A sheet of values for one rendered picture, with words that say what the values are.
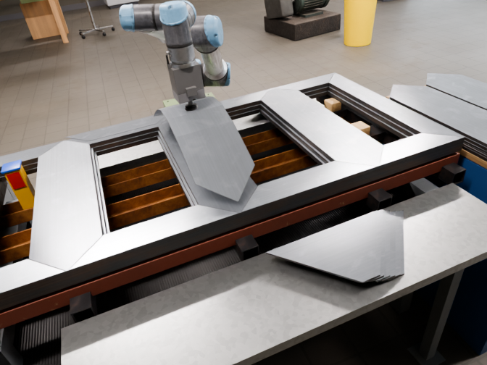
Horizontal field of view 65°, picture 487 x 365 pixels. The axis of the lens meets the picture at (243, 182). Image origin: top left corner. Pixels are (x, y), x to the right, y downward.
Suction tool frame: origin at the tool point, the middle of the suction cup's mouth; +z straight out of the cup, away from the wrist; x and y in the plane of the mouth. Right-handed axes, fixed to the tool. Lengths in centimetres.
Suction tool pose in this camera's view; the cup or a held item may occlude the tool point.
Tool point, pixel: (192, 111)
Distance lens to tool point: 123.8
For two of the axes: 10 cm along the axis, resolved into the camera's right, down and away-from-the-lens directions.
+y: 9.1, -3.1, 2.9
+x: -4.1, -5.0, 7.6
